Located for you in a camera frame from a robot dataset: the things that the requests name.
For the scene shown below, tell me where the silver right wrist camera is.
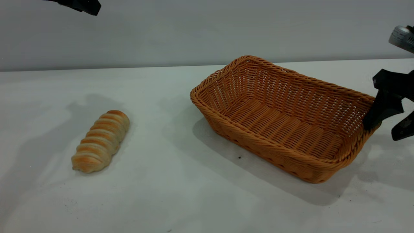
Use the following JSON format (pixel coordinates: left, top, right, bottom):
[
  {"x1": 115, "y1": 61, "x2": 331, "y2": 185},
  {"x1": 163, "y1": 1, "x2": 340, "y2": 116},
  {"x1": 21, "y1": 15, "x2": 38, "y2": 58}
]
[{"x1": 388, "y1": 25, "x2": 414, "y2": 54}]

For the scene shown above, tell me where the striped orange bread roll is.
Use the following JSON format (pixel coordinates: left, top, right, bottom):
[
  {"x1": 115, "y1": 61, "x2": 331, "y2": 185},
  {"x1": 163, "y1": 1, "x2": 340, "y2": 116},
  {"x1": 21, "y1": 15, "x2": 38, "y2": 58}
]
[{"x1": 71, "y1": 110, "x2": 130, "y2": 173}]

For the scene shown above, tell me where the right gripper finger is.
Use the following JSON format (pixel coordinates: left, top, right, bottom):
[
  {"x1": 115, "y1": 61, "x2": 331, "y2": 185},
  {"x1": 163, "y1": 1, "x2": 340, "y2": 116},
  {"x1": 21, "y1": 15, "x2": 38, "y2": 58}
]
[
  {"x1": 391, "y1": 111, "x2": 414, "y2": 141},
  {"x1": 362, "y1": 89, "x2": 405, "y2": 131}
]

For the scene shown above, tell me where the orange woven wicker basket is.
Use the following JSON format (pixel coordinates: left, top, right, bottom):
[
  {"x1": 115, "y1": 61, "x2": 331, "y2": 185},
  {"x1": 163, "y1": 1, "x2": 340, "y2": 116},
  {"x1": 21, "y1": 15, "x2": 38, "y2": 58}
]
[{"x1": 190, "y1": 55, "x2": 381, "y2": 184}]

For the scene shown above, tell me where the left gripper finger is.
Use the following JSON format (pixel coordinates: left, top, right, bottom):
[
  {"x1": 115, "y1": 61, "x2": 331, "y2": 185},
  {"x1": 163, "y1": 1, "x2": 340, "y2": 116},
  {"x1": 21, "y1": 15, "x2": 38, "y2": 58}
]
[{"x1": 42, "y1": 0, "x2": 102, "y2": 16}]

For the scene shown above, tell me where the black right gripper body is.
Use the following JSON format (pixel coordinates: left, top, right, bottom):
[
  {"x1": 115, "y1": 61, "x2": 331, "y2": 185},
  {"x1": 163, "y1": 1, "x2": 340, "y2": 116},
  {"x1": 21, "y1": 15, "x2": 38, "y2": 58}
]
[{"x1": 372, "y1": 69, "x2": 414, "y2": 101}]

